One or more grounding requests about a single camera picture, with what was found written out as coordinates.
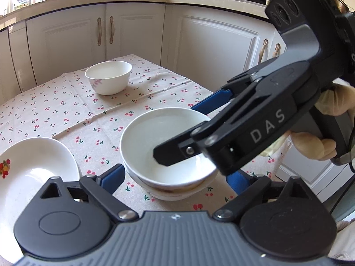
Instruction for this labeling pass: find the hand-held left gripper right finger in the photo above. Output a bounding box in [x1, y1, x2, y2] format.
[212, 168, 310, 223]

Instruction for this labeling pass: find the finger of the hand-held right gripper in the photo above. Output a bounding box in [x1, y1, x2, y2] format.
[191, 58, 284, 116]
[153, 127, 204, 167]

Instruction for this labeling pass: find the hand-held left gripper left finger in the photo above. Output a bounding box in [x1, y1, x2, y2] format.
[39, 163, 139, 223]

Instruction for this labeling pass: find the white pink flower bowl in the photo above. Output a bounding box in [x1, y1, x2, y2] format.
[140, 176, 216, 201]
[85, 60, 133, 95]
[120, 107, 219, 192]

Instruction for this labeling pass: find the white fruit print plate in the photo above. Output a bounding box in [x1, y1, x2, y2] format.
[0, 137, 81, 255]

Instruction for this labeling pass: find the person's right hand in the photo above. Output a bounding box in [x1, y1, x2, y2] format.
[261, 80, 355, 162]

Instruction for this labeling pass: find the white cabinet door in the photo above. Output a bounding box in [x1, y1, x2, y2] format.
[166, 6, 268, 102]
[26, 4, 108, 87]
[106, 4, 167, 67]

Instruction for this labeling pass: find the cherry print tablecloth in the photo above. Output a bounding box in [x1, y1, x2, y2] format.
[0, 54, 292, 217]

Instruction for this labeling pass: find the person's cream jacket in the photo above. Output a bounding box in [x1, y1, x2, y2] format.
[329, 219, 355, 261]

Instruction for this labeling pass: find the beige kitchen countertop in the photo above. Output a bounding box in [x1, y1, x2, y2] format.
[0, 0, 274, 34]

